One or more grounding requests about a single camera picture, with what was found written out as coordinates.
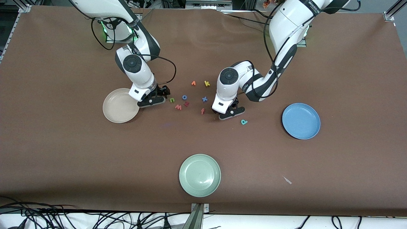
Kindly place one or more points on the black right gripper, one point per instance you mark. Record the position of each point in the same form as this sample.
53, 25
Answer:
160, 91

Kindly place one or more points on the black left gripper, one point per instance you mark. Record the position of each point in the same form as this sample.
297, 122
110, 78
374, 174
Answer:
234, 103

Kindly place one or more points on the pink foam letter w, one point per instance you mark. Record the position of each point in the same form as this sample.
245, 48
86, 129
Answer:
178, 107

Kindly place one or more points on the teal foam letter p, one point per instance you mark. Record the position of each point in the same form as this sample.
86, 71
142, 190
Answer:
241, 122

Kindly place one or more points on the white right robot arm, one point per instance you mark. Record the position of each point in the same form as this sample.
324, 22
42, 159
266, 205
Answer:
140, 73

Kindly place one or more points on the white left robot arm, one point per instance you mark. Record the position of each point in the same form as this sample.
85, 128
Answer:
286, 22

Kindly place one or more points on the beige brown plate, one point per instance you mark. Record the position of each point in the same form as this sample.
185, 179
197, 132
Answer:
117, 109

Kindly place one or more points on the pale green plate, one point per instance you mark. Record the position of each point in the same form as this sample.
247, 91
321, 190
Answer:
199, 175

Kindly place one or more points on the blue plate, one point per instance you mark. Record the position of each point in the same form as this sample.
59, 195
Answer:
302, 124

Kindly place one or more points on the small grey paper scrap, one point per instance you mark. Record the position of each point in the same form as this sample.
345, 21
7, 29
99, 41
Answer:
287, 180

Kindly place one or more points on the brown table cover sheet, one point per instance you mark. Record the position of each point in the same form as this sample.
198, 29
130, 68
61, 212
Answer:
79, 152

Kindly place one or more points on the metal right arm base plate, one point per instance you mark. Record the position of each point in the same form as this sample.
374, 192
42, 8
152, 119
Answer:
111, 41

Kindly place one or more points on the silver frame rail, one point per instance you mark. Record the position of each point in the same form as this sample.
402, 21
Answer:
206, 5

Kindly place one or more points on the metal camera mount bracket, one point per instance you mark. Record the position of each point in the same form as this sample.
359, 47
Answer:
197, 219

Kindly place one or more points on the aluminium frame corner bracket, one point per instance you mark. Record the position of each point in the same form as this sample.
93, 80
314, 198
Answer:
24, 8

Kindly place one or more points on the aluminium frame corner profile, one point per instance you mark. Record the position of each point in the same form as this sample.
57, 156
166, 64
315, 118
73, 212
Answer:
389, 16

